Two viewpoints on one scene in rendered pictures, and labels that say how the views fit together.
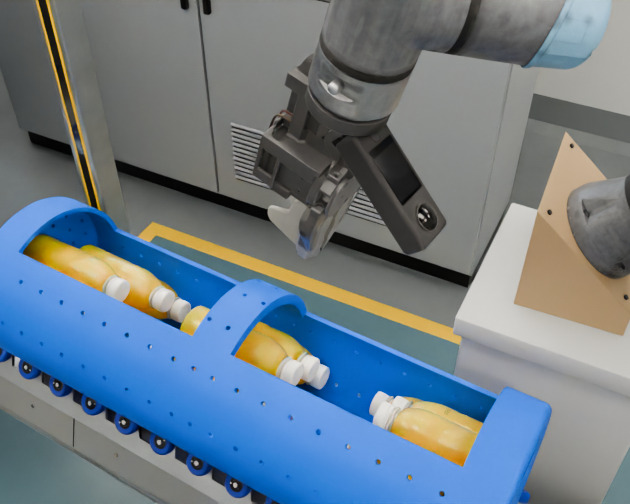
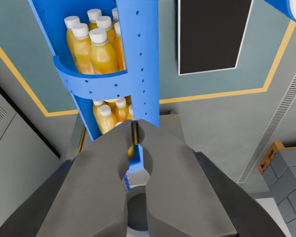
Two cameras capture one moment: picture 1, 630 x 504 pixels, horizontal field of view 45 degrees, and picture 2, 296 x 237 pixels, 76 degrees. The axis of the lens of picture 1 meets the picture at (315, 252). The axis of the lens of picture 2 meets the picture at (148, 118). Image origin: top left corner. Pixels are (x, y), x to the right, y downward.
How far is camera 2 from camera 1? 0.66 m
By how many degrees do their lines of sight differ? 42
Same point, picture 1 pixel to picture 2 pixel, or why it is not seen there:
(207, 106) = not seen: outside the picture
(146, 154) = (32, 137)
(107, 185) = (73, 152)
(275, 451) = (152, 7)
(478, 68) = not seen: outside the picture
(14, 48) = not seen: hidden behind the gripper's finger
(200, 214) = (28, 109)
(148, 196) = (40, 124)
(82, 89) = not seen: hidden behind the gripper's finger
